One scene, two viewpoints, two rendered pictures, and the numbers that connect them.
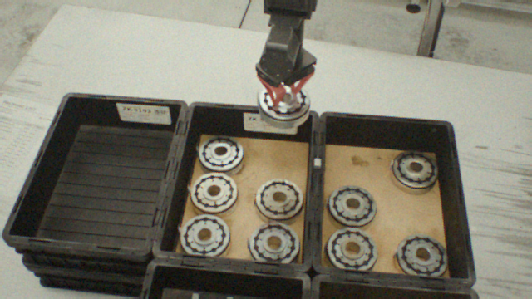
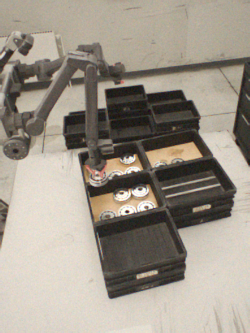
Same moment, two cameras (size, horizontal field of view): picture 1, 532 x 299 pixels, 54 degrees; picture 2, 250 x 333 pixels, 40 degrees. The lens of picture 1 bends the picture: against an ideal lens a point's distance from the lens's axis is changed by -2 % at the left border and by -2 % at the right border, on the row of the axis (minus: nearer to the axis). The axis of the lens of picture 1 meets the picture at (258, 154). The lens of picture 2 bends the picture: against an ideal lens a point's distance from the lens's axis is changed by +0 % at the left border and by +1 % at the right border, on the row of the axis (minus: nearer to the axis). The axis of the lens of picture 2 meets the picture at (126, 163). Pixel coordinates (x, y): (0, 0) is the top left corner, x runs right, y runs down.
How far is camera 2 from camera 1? 1.66 m
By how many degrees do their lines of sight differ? 67
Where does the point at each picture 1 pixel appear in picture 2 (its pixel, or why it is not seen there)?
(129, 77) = (49, 310)
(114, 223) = (153, 242)
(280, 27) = (103, 142)
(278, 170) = (106, 202)
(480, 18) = not seen: outside the picture
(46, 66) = not seen: outside the picture
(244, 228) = (135, 203)
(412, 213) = (110, 166)
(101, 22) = not seen: outside the picture
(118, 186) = (135, 250)
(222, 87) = (47, 259)
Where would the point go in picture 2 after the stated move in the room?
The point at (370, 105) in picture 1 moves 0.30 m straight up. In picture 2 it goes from (47, 201) to (36, 167)
